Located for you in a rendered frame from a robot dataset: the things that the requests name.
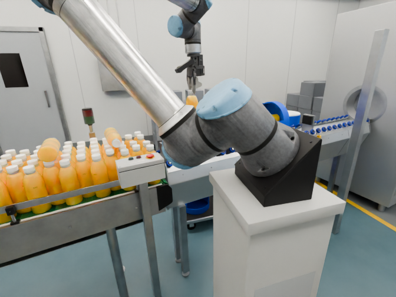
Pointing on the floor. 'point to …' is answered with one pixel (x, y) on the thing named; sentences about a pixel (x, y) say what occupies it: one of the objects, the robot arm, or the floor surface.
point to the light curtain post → (365, 98)
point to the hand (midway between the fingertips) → (191, 91)
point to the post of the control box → (149, 238)
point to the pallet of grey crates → (307, 99)
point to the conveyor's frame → (81, 228)
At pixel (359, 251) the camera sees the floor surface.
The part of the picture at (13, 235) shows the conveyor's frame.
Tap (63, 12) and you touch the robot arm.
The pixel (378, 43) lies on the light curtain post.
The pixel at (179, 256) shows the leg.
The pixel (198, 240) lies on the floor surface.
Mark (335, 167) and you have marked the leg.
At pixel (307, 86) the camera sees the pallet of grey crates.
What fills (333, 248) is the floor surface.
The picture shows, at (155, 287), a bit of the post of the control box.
